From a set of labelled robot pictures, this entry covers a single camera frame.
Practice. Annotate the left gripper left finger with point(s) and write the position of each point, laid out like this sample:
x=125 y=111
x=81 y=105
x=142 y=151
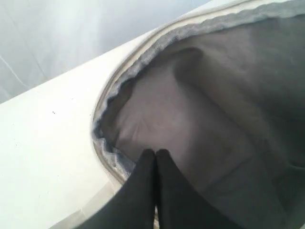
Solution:
x=133 y=205

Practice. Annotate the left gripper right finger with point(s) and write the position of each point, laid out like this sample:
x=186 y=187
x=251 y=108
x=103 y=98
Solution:
x=179 y=205

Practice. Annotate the beige duffel bag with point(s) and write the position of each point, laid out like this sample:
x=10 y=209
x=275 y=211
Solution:
x=225 y=94

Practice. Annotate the white backdrop curtain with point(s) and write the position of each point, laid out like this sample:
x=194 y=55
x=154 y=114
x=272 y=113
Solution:
x=41 y=39

